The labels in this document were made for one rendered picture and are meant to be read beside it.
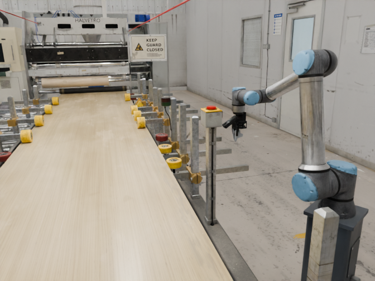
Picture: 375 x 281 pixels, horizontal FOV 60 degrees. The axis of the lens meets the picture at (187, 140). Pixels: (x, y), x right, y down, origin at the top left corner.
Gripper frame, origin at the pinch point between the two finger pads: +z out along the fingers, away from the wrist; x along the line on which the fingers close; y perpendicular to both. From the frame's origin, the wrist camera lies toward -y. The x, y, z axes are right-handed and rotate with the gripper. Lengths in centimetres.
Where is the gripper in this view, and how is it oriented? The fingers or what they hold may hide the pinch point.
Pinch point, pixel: (234, 140)
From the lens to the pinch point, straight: 230.7
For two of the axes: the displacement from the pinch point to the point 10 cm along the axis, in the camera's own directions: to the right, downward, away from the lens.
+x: -2.7, -2.6, 9.3
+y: 9.6, -0.9, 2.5
